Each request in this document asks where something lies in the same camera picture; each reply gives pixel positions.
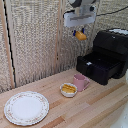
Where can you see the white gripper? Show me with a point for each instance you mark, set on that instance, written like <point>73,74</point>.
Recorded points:
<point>80,19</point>

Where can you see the yellow food piece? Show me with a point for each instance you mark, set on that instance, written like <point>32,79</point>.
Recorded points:
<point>81,36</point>

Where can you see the black air fryer drawer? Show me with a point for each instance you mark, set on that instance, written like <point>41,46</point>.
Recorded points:
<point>96,68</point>

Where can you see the pink mug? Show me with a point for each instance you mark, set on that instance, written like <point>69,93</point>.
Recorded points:
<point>79,82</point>

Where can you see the yellow food in bowl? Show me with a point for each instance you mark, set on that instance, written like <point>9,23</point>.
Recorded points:
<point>68,88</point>

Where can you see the small white bowl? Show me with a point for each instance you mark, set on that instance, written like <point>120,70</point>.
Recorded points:
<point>68,94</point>

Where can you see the white floral rim plate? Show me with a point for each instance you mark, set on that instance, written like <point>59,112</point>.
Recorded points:
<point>26,108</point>

